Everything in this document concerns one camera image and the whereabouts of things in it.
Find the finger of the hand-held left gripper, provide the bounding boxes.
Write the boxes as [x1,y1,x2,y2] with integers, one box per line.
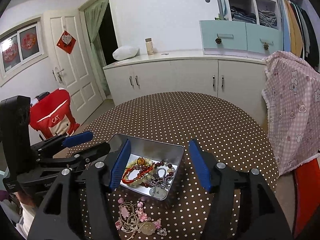
[37,142,111,173]
[31,131,94,158]

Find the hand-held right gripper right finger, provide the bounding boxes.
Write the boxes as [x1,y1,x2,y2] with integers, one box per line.
[189,139,293,240]

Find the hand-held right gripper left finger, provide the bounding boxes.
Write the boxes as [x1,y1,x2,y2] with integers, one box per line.
[27,139,132,240]

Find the red cord bracelet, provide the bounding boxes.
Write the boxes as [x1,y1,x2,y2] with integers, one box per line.
[122,166,154,184]

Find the pale bead bracelet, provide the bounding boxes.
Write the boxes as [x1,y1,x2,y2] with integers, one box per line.
[122,157,161,188]

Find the dark red bead bracelet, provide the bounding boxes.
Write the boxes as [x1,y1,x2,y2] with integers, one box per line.
[135,160,176,188]

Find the silver chain necklace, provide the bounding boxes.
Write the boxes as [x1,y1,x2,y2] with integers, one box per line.
[149,167,173,191]

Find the grey metal tin box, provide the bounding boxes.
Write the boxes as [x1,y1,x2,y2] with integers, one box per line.
[106,133,185,201]

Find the pink floral charm string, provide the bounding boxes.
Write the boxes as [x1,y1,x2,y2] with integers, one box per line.
[114,197,168,238]

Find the person's left forearm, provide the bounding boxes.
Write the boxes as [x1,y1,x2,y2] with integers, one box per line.
[21,202,38,233]

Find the red chair back cover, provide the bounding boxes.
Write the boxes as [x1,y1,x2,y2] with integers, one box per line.
[29,87,80,139]

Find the brown polka dot tablecloth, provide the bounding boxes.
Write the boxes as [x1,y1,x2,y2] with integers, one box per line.
[66,92,280,240]

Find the white panel door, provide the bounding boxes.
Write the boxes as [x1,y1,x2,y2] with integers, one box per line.
[44,10,105,121]

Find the white framed window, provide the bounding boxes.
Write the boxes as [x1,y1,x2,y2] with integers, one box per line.
[0,17,48,87]

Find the red paper cut decoration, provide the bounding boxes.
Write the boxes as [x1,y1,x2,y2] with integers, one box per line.
[21,32,39,54]
[2,41,19,63]

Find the white sideboard cabinet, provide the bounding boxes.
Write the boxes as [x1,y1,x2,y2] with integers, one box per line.
[102,51,269,105]

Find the red diamond door decoration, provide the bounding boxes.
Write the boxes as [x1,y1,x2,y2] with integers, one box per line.
[57,30,77,55]

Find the pink checked blanket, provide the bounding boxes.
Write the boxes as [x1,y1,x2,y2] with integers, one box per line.
[262,51,320,177]

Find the pale green curtain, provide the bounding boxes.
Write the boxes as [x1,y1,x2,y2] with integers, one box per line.
[84,0,111,96]

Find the red plastic chair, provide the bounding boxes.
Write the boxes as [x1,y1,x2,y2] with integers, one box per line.
[292,159,320,238]

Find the beige jar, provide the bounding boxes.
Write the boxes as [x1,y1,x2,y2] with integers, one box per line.
[145,38,155,56]

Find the light blue drawer unit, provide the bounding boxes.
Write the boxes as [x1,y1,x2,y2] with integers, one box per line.
[199,20,283,57]

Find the folded blue jeans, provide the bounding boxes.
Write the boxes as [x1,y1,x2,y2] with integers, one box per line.
[230,6,257,24]

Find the folded grey clothes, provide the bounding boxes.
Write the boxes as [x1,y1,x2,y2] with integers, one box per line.
[257,9,278,28]

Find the row of hanging clothes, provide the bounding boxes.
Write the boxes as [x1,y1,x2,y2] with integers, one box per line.
[276,0,320,71]

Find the metal door handle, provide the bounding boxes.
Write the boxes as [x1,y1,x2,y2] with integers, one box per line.
[52,66,64,83]

